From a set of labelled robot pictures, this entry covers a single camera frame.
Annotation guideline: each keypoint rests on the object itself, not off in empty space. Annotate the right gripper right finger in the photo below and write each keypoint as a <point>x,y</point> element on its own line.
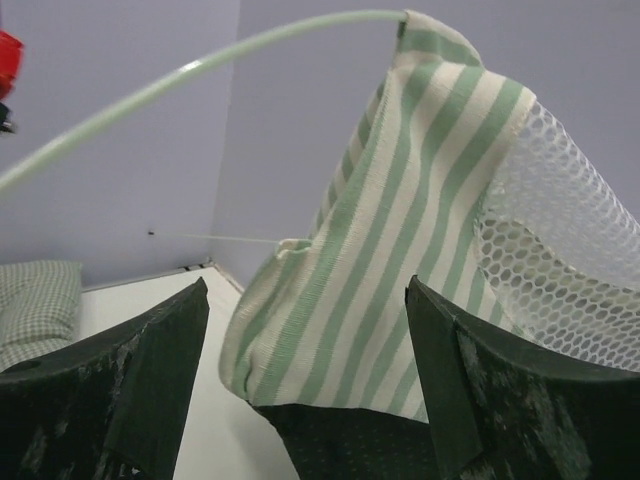
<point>501,407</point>

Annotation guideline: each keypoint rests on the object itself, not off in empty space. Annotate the white tent pole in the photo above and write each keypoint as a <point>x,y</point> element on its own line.
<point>203,237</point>
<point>102,120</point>

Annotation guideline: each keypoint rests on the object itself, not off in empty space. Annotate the green striped pet tent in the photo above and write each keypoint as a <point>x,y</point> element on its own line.
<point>461,178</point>

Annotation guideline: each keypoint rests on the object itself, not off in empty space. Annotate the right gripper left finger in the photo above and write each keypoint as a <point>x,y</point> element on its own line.
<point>111,406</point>

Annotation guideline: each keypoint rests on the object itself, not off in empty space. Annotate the green checkered cushion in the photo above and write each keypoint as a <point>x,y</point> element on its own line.
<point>40,308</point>

